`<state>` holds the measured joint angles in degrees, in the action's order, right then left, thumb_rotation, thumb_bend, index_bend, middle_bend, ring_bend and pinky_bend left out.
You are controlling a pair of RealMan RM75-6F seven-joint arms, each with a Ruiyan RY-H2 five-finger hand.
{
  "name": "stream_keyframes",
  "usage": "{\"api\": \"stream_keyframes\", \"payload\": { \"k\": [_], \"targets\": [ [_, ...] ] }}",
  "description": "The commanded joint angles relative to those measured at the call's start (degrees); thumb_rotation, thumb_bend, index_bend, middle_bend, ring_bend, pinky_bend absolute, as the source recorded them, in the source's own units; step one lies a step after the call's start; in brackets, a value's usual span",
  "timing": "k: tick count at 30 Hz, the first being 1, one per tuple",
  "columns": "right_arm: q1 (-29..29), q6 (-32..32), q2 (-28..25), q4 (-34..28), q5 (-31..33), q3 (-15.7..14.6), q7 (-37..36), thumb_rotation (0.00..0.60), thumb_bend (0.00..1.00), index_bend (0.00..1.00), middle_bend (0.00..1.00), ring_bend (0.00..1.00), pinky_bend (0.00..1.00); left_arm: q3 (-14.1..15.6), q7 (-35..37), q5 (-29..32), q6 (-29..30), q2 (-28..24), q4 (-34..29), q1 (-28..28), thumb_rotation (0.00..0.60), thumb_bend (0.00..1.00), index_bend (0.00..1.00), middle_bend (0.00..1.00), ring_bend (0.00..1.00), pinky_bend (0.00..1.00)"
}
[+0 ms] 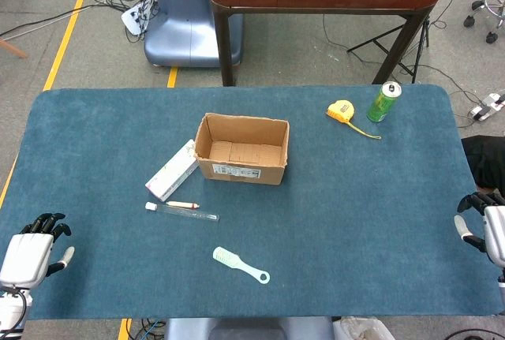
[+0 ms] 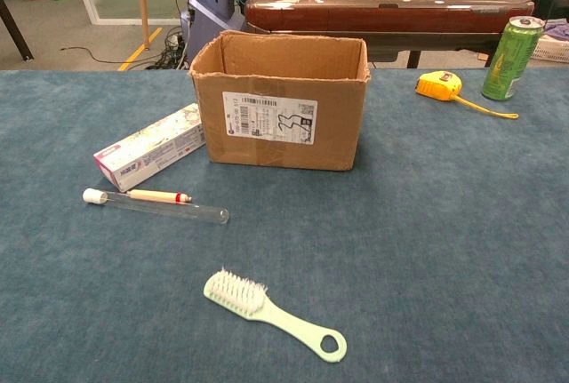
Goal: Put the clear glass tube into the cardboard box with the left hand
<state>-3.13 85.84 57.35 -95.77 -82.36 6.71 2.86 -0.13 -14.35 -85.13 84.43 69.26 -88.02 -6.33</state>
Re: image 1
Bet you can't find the chrome stool with castors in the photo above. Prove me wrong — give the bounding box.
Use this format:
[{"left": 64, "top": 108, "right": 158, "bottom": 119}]
[{"left": 463, "top": 0, "right": 505, "bottom": 44}]

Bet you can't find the blue table mat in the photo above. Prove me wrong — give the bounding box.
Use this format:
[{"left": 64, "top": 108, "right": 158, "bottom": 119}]
[{"left": 0, "top": 84, "right": 505, "bottom": 320}]

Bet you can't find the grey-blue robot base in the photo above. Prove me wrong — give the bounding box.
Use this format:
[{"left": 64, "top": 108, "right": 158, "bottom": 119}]
[{"left": 144, "top": 0, "right": 245, "bottom": 68}]

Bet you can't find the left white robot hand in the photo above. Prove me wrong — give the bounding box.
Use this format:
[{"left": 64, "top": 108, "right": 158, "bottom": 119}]
[{"left": 0, "top": 212, "right": 75, "bottom": 290}]

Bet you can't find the person in black clothing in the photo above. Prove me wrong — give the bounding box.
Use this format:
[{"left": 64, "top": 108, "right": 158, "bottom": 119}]
[{"left": 460, "top": 135, "right": 505, "bottom": 199}]

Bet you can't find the white rectangular carton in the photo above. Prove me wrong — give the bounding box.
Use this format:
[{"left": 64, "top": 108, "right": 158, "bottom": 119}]
[{"left": 144, "top": 139, "right": 200, "bottom": 203}]

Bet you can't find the own grey-blue robot chassis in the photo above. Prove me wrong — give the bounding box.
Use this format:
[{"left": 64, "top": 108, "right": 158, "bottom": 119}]
[{"left": 163, "top": 317, "right": 335, "bottom": 340}]

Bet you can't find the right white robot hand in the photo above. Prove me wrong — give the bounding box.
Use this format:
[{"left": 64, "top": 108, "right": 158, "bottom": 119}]
[{"left": 453, "top": 192, "right": 505, "bottom": 270}]

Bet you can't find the green drink can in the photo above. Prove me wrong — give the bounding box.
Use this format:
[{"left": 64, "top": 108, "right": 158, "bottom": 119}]
[{"left": 366, "top": 80, "right": 402, "bottom": 123}]

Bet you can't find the red and white pen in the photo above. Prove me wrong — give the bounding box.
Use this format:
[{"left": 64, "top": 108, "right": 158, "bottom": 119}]
[{"left": 164, "top": 200, "right": 200, "bottom": 210}]

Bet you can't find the black tripod stand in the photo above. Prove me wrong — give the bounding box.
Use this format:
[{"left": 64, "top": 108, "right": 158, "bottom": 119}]
[{"left": 346, "top": 0, "right": 463, "bottom": 84}]

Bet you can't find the white plastic bag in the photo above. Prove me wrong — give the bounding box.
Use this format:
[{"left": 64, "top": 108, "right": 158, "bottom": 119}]
[{"left": 333, "top": 316, "right": 395, "bottom": 340}]

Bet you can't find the light wooden furniture leg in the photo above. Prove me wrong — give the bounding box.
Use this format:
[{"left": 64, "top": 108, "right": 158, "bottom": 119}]
[{"left": 0, "top": 38, "right": 29, "bottom": 59}]

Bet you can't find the yellow tape measure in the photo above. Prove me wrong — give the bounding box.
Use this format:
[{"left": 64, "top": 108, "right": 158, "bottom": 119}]
[{"left": 326, "top": 99, "right": 382, "bottom": 140}]

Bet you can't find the transparent tube with white cap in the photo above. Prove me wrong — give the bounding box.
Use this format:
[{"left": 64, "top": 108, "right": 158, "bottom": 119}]
[{"left": 144, "top": 201, "right": 220, "bottom": 222}]

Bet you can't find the white power strip with plugs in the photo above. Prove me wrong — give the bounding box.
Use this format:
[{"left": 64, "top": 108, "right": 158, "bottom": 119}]
[{"left": 121, "top": 3, "right": 154, "bottom": 36}]

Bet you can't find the open brown cardboard box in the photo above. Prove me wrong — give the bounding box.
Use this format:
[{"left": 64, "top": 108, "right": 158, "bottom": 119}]
[{"left": 194, "top": 112, "right": 290, "bottom": 186}]

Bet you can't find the light green brush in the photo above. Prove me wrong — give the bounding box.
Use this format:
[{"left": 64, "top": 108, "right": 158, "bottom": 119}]
[{"left": 212, "top": 246, "right": 271, "bottom": 285}]

